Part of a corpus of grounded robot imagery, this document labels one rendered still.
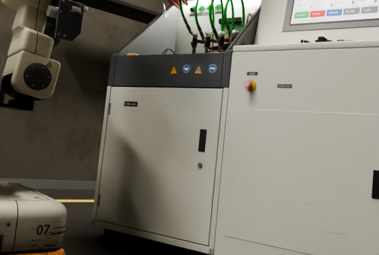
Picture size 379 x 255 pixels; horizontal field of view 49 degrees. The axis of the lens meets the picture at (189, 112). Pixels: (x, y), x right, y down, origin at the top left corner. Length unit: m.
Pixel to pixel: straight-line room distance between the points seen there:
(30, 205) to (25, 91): 0.43
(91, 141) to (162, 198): 2.32
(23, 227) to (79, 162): 2.70
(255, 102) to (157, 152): 0.53
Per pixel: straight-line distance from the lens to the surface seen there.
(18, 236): 1.50
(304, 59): 1.72
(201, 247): 1.87
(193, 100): 1.88
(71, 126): 4.11
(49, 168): 4.07
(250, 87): 1.74
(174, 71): 1.96
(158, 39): 2.51
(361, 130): 1.64
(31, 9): 1.76
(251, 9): 2.48
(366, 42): 1.69
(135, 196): 2.04
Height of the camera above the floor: 0.52
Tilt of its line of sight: 5 degrees up
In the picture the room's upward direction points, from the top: 6 degrees clockwise
